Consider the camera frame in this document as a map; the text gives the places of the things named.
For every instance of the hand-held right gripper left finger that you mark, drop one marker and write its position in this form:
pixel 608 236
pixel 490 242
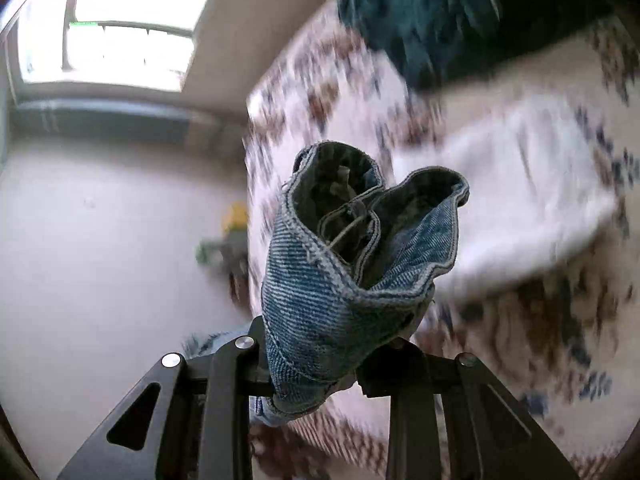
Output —
pixel 227 385

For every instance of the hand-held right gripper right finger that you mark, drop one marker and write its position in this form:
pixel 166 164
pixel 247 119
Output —
pixel 425 385

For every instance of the blue denim pants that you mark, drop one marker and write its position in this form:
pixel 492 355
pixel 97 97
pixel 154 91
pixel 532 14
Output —
pixel 345 280

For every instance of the floral patterned blanket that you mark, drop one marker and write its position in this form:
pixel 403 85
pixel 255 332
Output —
pixel 500 340

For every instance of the yellow and green toy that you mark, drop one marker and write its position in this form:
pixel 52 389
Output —
pixel 227 240

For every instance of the white cloth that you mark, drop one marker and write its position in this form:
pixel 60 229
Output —
pixel 520 195

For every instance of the dark teal cloth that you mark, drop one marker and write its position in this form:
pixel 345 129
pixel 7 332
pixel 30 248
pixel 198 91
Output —
pixel 450 15

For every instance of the window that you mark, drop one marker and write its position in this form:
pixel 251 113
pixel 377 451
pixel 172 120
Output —
pixel 110 25

